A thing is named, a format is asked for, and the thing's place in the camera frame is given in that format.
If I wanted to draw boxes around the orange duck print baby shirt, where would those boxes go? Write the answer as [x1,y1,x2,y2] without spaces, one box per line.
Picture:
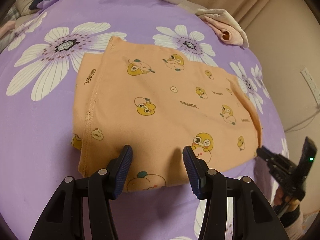
[73,37,262,192]

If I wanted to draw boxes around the folded pink and cream clothes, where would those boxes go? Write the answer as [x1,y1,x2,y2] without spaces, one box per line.
[195,9,249,48]

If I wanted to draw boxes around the folded pink and grey clothes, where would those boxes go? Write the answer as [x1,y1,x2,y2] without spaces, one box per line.
[0,21,16,52]

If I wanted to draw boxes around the person right hand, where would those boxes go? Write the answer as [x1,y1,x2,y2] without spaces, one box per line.
[273,186,300,212]

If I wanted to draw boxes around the purple floral bed sheet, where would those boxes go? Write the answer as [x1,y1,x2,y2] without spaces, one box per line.
[1,0,285,239]

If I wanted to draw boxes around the white wall power strip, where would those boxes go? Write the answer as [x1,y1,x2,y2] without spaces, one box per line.
[301,67,320,105]

